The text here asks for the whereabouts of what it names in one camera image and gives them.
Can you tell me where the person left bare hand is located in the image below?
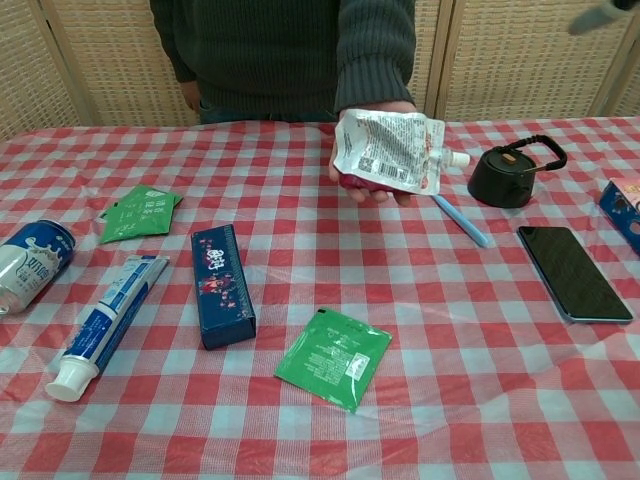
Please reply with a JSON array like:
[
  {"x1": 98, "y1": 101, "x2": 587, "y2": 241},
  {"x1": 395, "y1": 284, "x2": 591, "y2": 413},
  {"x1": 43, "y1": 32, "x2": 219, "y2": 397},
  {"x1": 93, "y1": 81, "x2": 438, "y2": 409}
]
[{"x1": 328, "y1": 101, "x2": 419, "y2": 207}]

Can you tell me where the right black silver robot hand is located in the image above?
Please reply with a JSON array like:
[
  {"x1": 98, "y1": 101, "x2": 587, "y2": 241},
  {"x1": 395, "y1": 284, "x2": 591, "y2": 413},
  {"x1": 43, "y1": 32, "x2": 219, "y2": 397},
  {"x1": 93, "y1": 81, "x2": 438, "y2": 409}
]
[{"x1": 569, "y1": 0, "x2": 640, "y2": 36}]

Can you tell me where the person right bare hand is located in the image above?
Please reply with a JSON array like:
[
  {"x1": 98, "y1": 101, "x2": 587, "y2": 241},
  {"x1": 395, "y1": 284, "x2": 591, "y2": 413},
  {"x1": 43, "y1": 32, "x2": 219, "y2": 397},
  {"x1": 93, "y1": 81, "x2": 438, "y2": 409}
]
[{"x1": 180, "y1": 79, "x2": 203, "y2": 114}]

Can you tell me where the white spouted pouch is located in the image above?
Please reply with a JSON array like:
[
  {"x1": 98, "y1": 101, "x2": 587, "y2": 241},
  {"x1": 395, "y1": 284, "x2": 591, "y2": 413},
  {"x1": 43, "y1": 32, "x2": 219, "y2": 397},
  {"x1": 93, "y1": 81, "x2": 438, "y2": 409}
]
[{"x1": 332, "y1": 108, "x2": 472, "y2": 197}]

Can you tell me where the person left forearm dark sleeve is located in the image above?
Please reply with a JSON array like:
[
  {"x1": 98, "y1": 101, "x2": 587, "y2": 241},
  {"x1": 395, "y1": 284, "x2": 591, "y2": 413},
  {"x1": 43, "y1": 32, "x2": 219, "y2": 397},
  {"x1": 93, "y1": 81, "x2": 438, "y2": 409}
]
[{"x1": 333, "y1": 0, "x2": 418, "y2": 114}]

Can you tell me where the person right forearm dark sleeve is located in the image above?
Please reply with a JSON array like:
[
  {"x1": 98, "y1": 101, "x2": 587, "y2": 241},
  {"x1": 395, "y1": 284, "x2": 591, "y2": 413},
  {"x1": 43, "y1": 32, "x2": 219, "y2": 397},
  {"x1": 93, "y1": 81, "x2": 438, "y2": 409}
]
[{"x1": 148, "y1": 0, "x2": 200, "y2": 85}]

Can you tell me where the wooden lattice folding screen panel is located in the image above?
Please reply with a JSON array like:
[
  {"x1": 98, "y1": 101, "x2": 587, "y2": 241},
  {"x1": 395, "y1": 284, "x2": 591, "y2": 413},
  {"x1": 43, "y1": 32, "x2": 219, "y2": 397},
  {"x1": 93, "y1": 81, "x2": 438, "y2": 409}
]
[
  {"x1": 0, "y1": 0, "x2": 96, "y2": 144},
  {"x1": 437, "y1": 0, "x2": 640, "y2": 124},
  {"x1": 413, "y1": 0, "x2": 455, "y2": 121},
  {"x1": 42, "y1": 0, "x2": 202, "y2": 129},
  {"x1": 607, "y1": 9, "x2": 640, "y2": 119}
]

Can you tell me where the person torso in dark sweater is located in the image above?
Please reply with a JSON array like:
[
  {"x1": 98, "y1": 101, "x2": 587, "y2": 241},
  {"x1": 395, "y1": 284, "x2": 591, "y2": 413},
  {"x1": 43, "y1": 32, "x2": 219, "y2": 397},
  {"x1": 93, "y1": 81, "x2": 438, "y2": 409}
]
[{"x1": 169, "y1": 0, "x2": 351, "y2": 125}]

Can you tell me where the light blue toothbrush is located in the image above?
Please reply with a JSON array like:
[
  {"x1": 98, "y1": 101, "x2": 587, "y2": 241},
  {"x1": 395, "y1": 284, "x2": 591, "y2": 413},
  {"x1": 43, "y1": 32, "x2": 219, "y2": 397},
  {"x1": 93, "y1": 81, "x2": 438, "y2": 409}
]
[{"x1": 432, "y1": 193, "x2": 490, "y2": 249}]

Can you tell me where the black cast iron teapot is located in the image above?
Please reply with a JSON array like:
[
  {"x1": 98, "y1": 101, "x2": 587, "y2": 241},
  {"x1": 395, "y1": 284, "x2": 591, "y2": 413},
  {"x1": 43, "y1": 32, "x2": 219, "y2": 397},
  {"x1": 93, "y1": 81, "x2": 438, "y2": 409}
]
[{"x1": 467, "y1": 135, "x2": 569, "y2": 209}]

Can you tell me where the red white checkered tablecloth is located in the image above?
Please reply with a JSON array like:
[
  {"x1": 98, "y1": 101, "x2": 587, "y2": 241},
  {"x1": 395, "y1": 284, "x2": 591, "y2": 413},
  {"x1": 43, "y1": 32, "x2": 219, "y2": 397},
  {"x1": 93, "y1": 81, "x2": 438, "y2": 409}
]
[{"x1": 0, "y1": 115, "x2": 640, "y2": 480}]

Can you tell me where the dark blue long carton box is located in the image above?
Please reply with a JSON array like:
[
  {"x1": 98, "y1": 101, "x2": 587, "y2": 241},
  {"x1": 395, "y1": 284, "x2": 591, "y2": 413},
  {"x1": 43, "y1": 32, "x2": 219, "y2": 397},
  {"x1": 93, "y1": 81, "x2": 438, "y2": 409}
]
[{"x1": 190, "y1": 223, "x2": 258, "y2": 351}]

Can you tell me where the blue pink cookie box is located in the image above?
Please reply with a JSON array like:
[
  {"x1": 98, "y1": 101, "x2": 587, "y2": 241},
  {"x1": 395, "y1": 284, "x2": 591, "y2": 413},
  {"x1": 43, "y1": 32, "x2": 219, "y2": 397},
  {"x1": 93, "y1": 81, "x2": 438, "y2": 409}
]
[{"x1": 598, "y1": 178, "x2": 640, "y2": 246}]

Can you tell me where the black smartphone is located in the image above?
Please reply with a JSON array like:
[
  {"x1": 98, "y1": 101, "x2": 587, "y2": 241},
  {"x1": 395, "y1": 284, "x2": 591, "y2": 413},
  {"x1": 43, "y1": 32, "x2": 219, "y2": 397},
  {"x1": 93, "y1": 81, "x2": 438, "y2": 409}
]
[{"x1": 516, "y1": 225, "x2": 635, "y2": 325}]

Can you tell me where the blue white drink can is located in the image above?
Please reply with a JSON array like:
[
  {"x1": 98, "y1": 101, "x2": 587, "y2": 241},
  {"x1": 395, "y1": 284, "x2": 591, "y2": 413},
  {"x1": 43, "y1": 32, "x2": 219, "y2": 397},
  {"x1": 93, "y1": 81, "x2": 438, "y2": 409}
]
[{"x1": 0, "y1": 218, "x2": 77, "y2": 316}]

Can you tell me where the blue white toothpaste tube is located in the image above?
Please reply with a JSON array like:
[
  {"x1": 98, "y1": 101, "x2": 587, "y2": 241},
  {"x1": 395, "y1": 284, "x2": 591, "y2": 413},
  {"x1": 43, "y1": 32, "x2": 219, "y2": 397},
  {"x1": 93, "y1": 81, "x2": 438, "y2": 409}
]
[{"x1": 44, "y1": 254, "x2": 171, "y2": 404}]

